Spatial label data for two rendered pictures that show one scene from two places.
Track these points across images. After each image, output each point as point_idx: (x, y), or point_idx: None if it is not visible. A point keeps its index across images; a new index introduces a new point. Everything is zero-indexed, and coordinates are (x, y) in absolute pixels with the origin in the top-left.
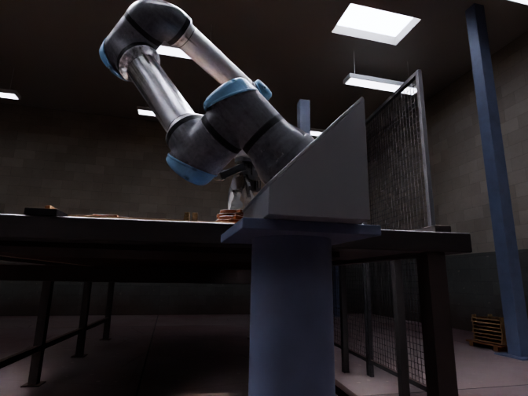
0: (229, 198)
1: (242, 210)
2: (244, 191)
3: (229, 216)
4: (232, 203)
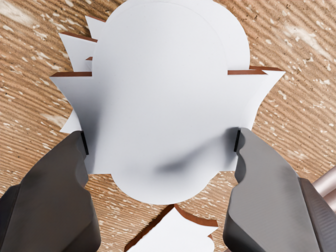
0: (306, 200)
1: (69, 100)
2: (28, 234)
3: (106, 22)
4: (242, 169)
